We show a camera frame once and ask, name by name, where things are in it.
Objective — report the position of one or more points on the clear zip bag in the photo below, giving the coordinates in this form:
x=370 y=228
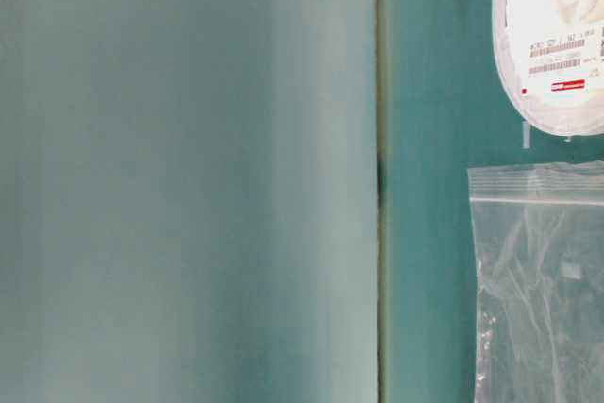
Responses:
x=538 y=241

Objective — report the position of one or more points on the white component reel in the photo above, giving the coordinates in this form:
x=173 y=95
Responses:
x=549 y=58

